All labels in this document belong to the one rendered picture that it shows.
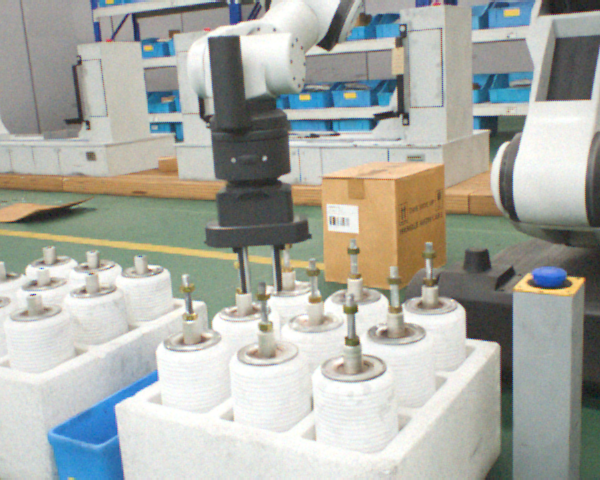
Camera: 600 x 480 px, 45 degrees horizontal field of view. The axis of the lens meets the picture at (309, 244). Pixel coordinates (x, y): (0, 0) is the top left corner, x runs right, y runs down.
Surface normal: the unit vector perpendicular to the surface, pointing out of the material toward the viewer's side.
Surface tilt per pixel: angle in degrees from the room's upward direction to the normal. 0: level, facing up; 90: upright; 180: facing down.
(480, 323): 90
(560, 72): 61
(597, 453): 0
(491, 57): 90
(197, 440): 90
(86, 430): 88
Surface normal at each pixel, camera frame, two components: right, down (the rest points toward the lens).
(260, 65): -0.27, 0.24
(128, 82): 0.84, 0.07
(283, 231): 0.00, 0.23
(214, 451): -0.51, 0.23
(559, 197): -0.52, 0.44
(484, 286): -0.43, -0.52
